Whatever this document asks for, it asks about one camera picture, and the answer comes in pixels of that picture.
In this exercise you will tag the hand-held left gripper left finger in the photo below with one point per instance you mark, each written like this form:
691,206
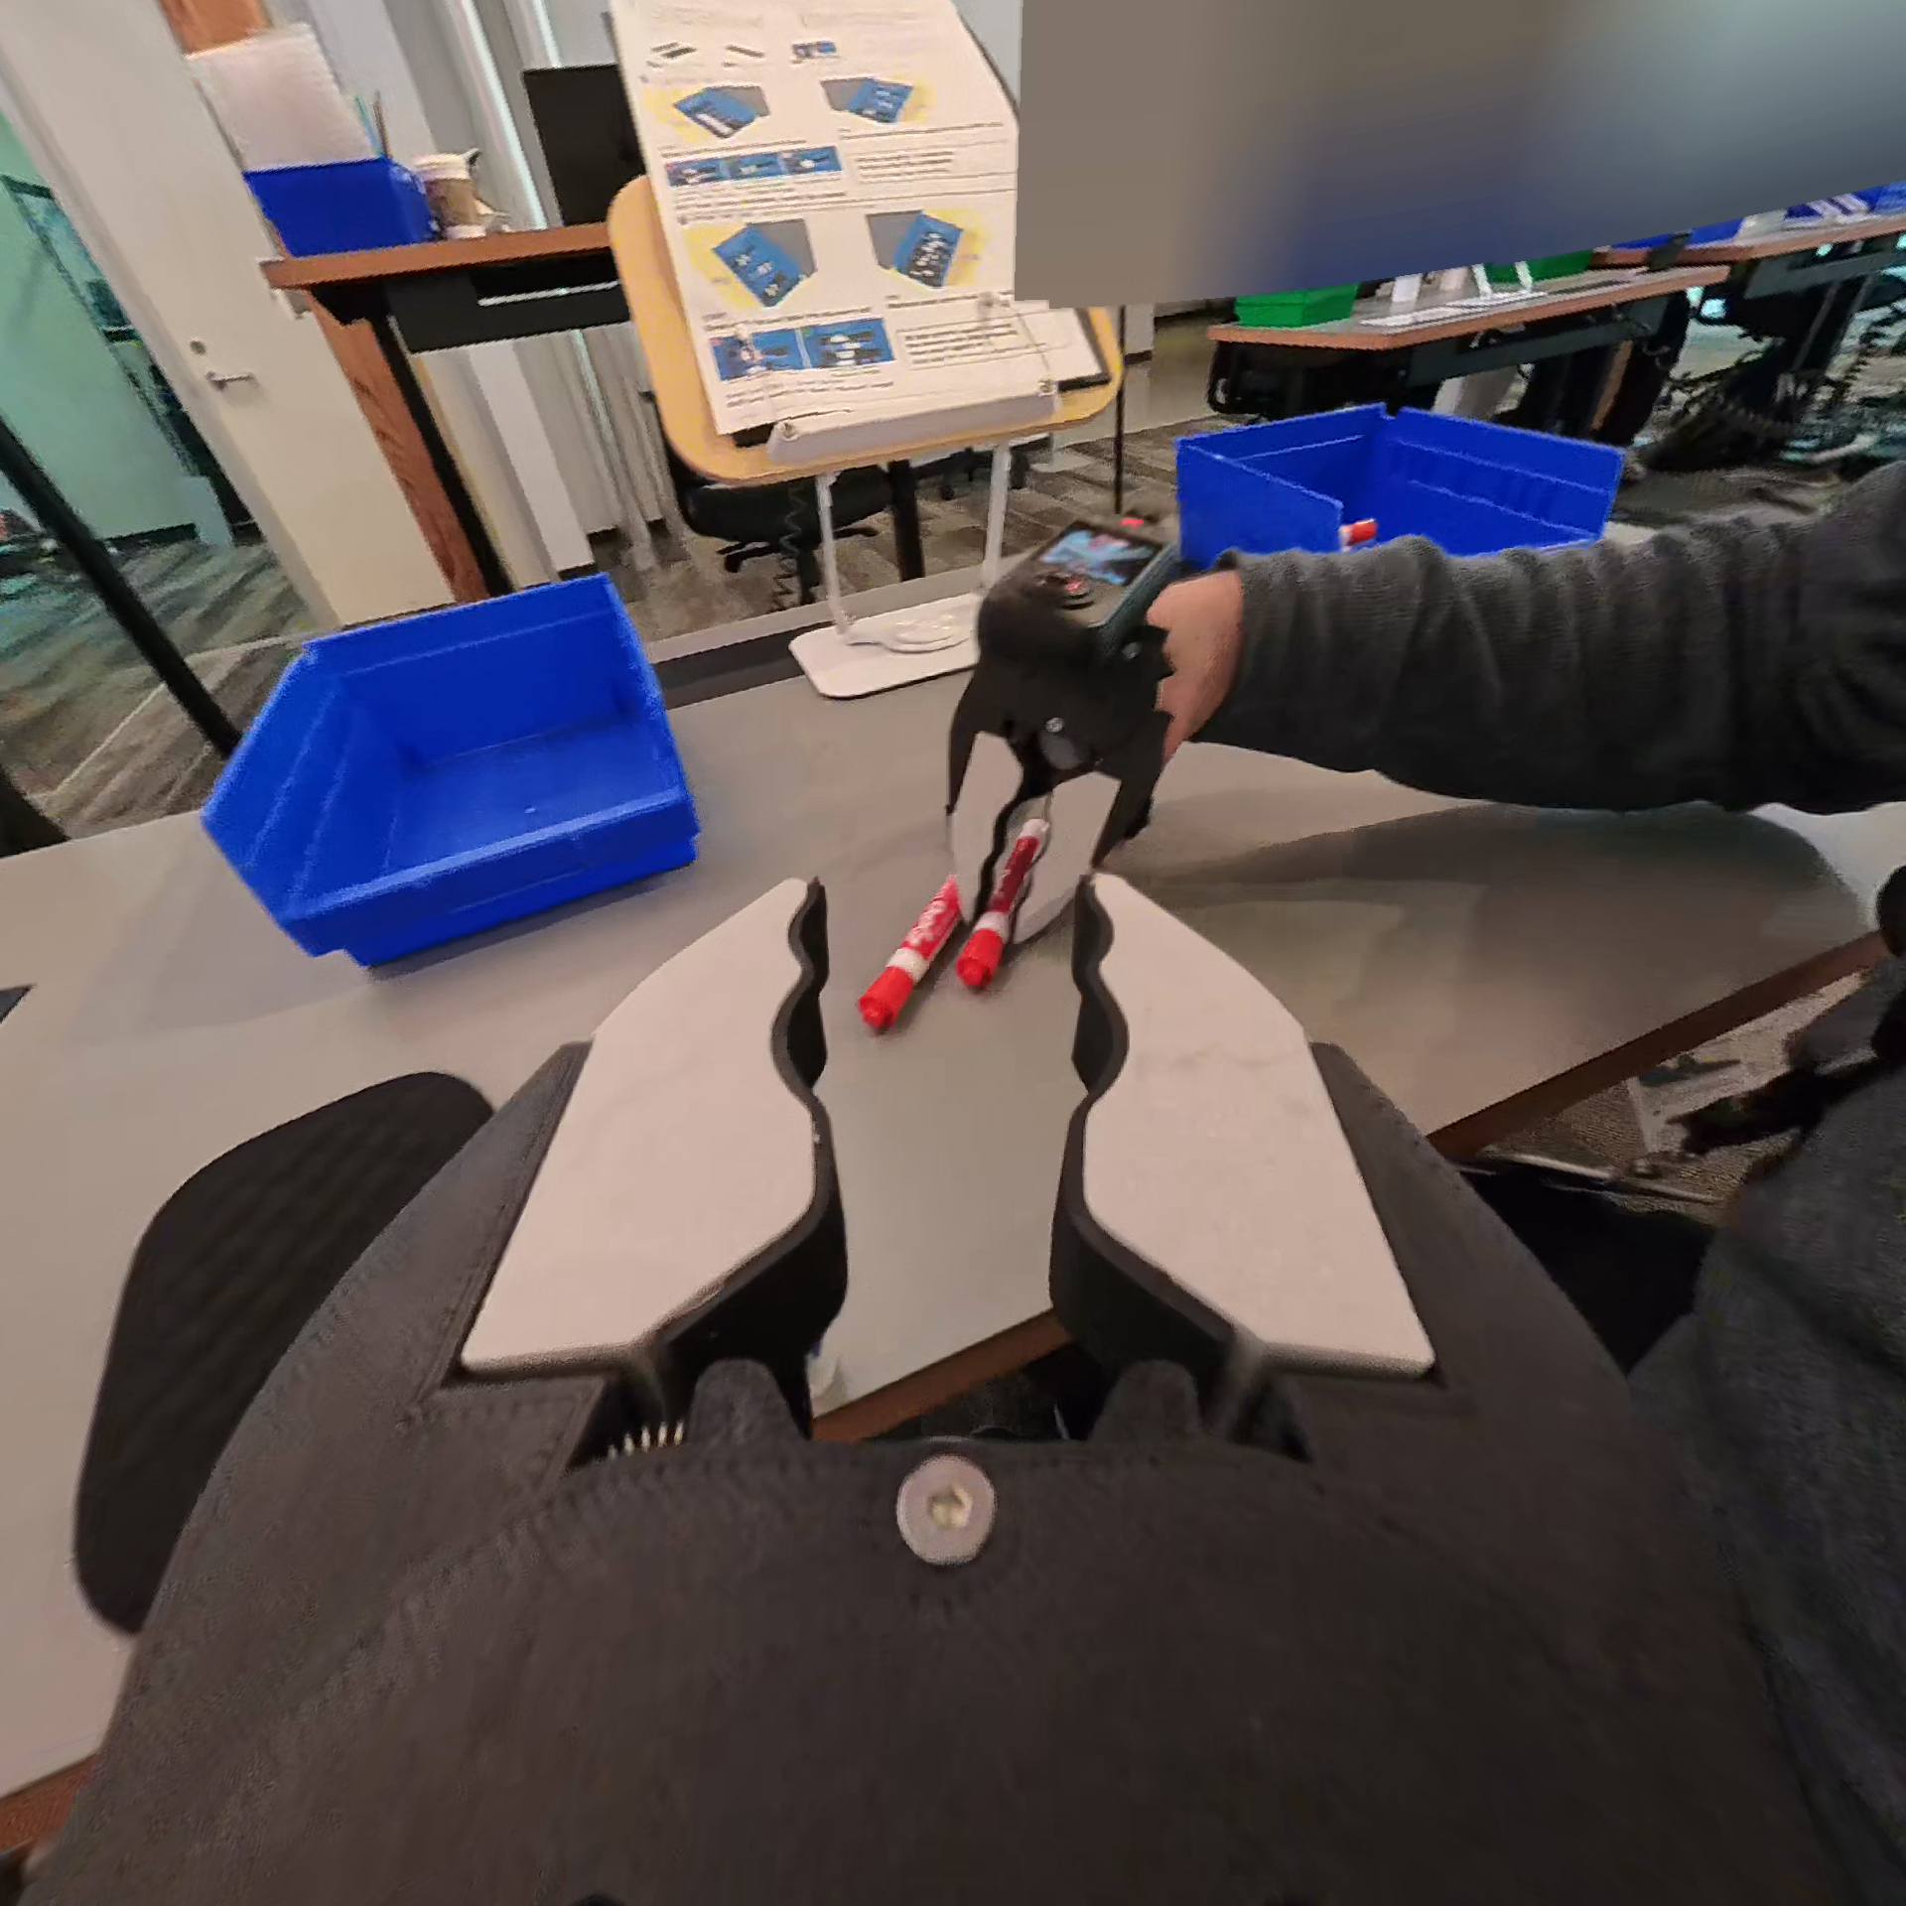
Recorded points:
657,1177

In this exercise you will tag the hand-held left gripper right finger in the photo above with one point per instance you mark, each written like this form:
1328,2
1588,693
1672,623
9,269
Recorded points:
1236,1177

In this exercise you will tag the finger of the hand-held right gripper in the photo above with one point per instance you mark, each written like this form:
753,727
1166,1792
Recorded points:
1062,885
984,849

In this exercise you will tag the person's right forearm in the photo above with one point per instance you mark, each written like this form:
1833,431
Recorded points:
1564,669

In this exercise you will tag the person's right hand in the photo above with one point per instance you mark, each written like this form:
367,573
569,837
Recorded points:
1200,663

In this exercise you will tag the white document stand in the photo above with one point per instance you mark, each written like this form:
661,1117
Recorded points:
880,639

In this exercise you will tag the black office chair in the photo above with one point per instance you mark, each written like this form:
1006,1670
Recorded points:
775,513

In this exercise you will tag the blue plastic bin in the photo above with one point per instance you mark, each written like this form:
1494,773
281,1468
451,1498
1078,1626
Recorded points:
337,208
447,773
1430,469

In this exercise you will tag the green plastic bin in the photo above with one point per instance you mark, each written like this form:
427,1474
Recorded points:
1296,305

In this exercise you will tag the wooden document board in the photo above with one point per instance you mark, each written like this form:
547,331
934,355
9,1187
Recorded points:
701,401

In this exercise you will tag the printed instruction sheet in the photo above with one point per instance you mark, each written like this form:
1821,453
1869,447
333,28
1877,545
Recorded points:
834,194

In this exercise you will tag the long wooden desk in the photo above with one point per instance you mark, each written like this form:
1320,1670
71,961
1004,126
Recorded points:
1490,305

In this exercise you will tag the person's grey sweater torso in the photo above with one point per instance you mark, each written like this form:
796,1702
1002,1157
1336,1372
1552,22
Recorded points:
1787,1488

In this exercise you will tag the black monitor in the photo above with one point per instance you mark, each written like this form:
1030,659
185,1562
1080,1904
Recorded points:
585,142

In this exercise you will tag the wooden standing desk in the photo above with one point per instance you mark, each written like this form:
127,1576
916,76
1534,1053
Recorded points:
433,281

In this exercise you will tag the paper coffee cup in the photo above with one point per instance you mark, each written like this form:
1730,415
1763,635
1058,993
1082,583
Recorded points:
451,194

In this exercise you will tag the white door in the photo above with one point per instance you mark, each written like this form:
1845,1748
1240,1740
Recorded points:
165,297

